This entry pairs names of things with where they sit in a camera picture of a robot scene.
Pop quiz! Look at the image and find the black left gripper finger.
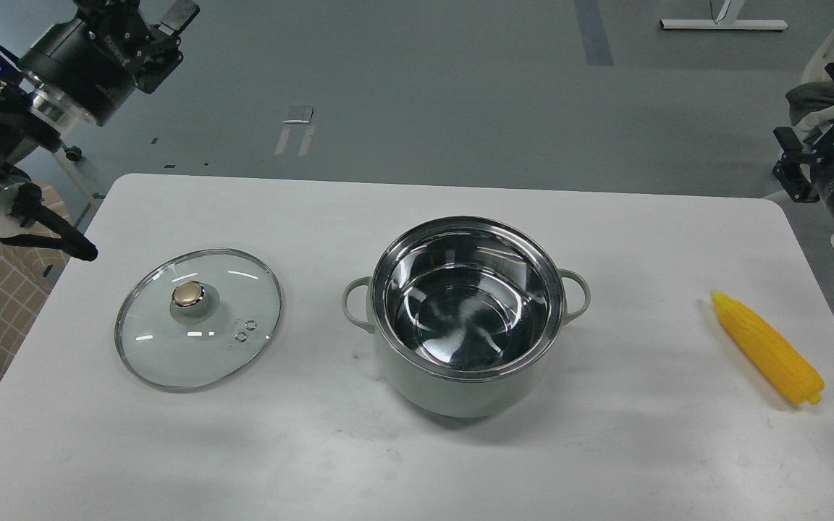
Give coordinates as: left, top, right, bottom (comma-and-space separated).
130, 1, 200, 93
73, 1, 150, 44

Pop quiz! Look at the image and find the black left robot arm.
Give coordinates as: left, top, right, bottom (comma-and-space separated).
0, 1, 200, 261

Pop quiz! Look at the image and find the glass pot lid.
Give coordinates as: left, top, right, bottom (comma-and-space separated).
114, 248, 282, 393

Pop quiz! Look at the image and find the white desk foot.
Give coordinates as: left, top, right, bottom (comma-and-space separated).
658, 1, 788, 32

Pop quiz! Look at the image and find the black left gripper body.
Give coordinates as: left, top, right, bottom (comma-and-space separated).
19, 19, 135, 127

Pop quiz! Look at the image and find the yellow corn cob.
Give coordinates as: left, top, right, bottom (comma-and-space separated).
709, 290, 825, 405

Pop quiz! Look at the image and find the pale green steel pot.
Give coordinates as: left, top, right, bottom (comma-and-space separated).
340, 216, 591, 418

